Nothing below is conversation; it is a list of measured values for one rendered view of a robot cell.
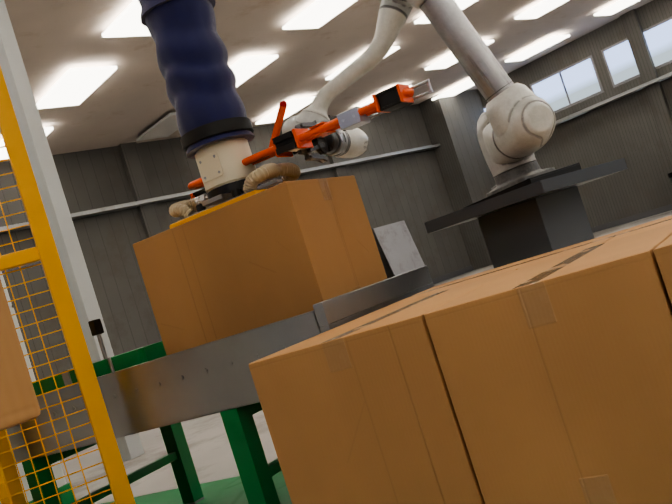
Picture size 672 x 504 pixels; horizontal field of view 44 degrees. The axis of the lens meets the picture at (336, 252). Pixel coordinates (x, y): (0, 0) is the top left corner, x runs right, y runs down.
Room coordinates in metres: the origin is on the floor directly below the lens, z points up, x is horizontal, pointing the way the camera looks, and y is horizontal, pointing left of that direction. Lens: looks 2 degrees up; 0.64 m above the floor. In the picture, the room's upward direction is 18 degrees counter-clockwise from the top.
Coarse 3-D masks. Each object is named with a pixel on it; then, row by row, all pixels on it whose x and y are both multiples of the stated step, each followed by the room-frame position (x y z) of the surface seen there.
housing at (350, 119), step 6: (354, 108) 2.29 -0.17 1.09; (342, 114) 2.31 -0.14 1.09; (348, 114) 2.30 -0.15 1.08; (354, 114) 2.29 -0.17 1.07; (342, 120) 2.31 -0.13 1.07; (348, 120) 2.30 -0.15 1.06; (354, 120) 2.29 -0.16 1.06; (360, 120) 2.28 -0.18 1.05; (366, 120) 2.31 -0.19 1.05; (342, 126) 2.31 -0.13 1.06; (348, 126) 2.30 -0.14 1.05; (354, 126) 2.32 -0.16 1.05
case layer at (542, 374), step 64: (576, 256) 1.72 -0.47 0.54; (640, 256) 1.28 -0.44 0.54; (384, 320) 1.64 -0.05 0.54; (448, 320) 1.45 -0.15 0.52; (512, 320) 1.39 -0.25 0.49; (576, 320) 1.34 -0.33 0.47; (640, 320) 1.30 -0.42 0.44; (256, 384) 1.66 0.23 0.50; (320, 384) 1.59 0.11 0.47; (384, 384) 1.52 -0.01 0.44; (448, 384) 1.46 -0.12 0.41; (512, 384) 1.41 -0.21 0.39; (576, 384) 1.36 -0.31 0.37; (640, 384) 1.31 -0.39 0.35; (320, 448) 1.61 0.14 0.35; (384, 448) 1.54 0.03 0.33; (448, 448) 1.48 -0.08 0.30; (512, 448) 1.43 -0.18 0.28; (576, 448) 1.38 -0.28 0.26; (640, 448) 1.33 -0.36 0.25
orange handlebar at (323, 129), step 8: (408, 88) 2.22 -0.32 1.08; (368, 104) 2.27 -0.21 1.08; (360, 112) 2.28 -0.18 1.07; (368, 112) 2.28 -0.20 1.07; (336, 120) 2.32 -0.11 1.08; (312, 128) 2.37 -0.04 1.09; (320, 128) 2.35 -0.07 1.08; (328, 128) 2.34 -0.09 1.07; (336, 128) 2.37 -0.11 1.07; (304, 136) 2.38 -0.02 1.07; (312, 136) 2.36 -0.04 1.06; (320, 136) 2.38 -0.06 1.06; (264, 152) 2.45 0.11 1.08; (272, 152) 2.44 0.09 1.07; (248, 160) 2.48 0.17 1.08; (256, 160) 2.47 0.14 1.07; (264, 160) 2.51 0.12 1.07; (192, 184) 2.59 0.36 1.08; (200, 184) 2.59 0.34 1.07
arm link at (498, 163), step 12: (480, 120) 2.79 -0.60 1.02; (480, 132) 2.79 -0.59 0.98; (492, 132) 2.72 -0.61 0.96; (480, 144) 2.82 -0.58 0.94; (492, 144) 2.73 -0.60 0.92; (492, 156) 2.77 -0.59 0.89; (504, 156) 2.72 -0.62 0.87; (528, 156) 2.75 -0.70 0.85; (492, 168) 2.80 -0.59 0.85; (504, 168) 2.76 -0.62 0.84
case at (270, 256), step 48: (288, 192) 2.24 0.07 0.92; (336, 192) 2.46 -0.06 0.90; (144, 240) 2.52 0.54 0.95; (192, 240) 2.43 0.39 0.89; (240, 240) 2.34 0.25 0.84; (288, 240) 2.27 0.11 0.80; (336, 240) 2.39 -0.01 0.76; (192, 288) 2.45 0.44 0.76; (240, 288) 2.37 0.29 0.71; (288, 288) 2.29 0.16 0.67; (336, 288) 2.32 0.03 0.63; (192, 336) 2.48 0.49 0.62
